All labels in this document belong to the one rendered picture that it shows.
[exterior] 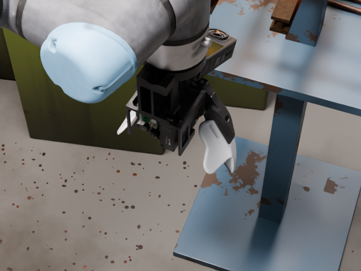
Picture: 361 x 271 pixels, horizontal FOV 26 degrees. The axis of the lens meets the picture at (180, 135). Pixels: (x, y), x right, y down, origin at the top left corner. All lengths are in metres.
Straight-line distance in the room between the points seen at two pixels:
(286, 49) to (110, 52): 0.85
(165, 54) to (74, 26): 0.14
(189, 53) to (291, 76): 0.66
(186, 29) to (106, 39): 0.12
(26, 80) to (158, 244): 0.54
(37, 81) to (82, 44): 1.35
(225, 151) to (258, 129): 1.27
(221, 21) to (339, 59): 0.24
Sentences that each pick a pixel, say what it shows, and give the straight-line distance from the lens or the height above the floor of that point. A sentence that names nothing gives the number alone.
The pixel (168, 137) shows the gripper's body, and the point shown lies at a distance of 0.89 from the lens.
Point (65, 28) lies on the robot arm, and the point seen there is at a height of 1.27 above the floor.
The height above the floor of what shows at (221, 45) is 1.08.
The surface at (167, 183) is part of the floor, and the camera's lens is 2.10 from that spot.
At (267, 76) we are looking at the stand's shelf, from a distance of 1.45.
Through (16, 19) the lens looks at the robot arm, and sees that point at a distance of 0.74.
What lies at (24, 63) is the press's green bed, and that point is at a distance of 1.98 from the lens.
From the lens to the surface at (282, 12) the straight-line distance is 1.17.
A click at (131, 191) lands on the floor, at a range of 2.09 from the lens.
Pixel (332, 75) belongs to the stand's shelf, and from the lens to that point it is 1.47.
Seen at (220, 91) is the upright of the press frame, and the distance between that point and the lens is 2.22.
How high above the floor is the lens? 1.75
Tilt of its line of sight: 53 degrees down
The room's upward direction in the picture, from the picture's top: straight up
